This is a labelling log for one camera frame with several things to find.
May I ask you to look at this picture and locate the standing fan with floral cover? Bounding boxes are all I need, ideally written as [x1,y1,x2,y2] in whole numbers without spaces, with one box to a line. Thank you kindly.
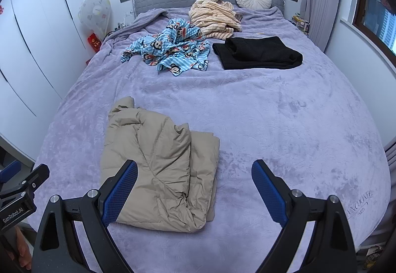
[78,0,111,37]

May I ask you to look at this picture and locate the small boxes on nightstand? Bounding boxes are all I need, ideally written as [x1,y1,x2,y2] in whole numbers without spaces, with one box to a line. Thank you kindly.
[292,13,311,34]

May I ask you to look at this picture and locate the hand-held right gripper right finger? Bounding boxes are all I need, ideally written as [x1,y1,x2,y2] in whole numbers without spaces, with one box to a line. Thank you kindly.
[251,159,358,273]

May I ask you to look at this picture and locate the red gift box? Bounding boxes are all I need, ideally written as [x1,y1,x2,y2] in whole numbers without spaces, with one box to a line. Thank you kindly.
[87,32,102,52]

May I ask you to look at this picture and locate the blue monkey print pajamas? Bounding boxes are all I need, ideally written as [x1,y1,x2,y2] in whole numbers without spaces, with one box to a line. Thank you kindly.
[121,18,211,77]

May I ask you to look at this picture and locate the dark framed window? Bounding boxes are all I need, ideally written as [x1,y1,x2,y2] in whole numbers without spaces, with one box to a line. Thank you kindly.
[353,0,396,57]

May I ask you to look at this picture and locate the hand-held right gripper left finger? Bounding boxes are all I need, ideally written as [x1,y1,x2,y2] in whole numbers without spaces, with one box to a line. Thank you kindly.
[32,159,139,273]

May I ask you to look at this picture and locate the purple plush blanket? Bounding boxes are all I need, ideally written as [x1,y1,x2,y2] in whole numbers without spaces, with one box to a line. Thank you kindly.
[26,6,390,273]

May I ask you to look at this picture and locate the beige striped fleece garment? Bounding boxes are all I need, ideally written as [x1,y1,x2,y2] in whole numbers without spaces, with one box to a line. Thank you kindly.
[189,0,243,39]

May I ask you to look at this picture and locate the white wardrobe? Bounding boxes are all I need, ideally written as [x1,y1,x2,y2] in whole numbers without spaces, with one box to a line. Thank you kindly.
[0,0,93,165]

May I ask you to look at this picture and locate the person's left hand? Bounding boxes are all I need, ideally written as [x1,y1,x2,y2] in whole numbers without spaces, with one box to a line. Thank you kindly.
[14,228,33,270]

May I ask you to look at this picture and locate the beige puffer jacket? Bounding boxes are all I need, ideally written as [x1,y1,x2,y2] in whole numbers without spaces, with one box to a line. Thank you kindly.
[99,97,221,233]

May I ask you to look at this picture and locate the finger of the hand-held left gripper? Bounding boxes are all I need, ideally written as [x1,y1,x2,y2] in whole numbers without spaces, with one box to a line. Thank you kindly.
[0,160,22,184]
[19,163,50,197]

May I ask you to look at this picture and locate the black folded garment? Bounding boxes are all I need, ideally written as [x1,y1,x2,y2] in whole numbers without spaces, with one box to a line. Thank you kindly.
[212,36,303,70]

